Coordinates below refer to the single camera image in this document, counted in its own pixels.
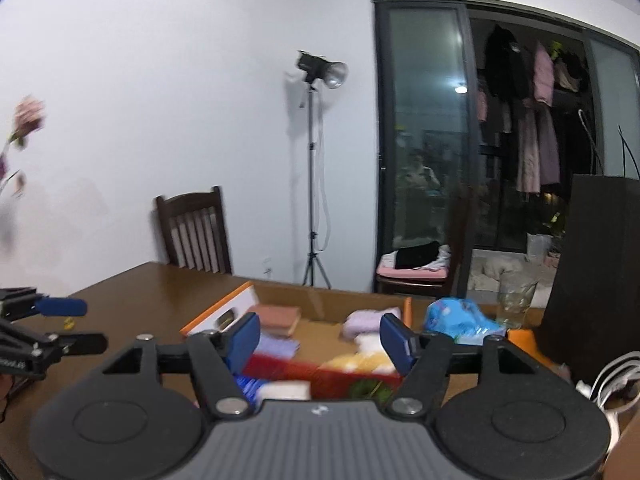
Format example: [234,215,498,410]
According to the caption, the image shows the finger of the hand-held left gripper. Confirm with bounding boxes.
[0,286,88,320]
[0,317,108,360]

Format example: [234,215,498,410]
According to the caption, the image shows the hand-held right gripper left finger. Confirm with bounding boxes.
[102,311,262,420]

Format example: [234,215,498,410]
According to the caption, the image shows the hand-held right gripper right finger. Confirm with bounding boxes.
[379,312,538,419]

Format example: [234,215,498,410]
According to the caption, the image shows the lilac plush cloth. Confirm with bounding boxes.
[341,308,403,341]

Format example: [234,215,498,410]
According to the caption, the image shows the pink sponge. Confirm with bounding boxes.
[248,304,302,338]

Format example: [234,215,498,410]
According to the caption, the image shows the yellow plush toy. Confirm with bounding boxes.
[320,352,401,377]

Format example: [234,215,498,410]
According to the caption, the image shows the white sponge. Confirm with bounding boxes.
[257,381,312,402]

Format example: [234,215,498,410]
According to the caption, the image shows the red cardboard box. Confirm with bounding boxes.
[180,281,416,402]

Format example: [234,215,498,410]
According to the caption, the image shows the blue cloth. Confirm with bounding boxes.
[235,375,262,404]

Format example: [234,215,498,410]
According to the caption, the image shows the blue tissue pack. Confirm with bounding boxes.
[424,298,507,345]

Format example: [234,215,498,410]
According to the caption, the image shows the pink seat cushion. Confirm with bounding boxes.
[376,265,448,282]

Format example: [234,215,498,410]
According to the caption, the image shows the black folded cloth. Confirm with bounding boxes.
[395,241,441,270]

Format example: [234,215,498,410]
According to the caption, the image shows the wooden chair with cushion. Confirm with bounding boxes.
[375,185,476,298]

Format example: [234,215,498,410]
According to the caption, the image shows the dark wooden chair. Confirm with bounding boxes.
[155,186,233,275]

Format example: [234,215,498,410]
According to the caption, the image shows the white floor cushion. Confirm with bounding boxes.
[470,250,526,291]

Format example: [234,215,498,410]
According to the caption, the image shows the clear drinking glass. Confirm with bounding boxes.
[497,271,538,330]

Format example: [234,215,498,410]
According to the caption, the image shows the orange card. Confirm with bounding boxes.
[506,329,556,366]

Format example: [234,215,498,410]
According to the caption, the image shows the white flower pot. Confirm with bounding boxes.
[526,232,553,263]

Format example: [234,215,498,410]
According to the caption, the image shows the dried pink rose bouquet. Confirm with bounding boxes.
[0,95,47,198]

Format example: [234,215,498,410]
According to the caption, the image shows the dark framed sliding glass door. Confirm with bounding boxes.
[369,0,640,296]

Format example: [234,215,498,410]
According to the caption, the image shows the black paper bag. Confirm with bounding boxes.
[537,110,640,386]

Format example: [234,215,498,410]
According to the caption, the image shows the mauve hanging dress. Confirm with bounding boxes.
[515,102,561,194]

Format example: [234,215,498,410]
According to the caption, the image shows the studio light on stand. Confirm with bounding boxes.
[295,50,349,289]

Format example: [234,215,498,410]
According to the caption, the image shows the black hanging jacket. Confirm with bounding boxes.
[485,25,533,104]

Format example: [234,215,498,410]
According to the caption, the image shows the pink hanging shirt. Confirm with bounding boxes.
[532,42,555,107]

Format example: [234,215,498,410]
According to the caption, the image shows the white charger cable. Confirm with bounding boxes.
[575,350,640,413]

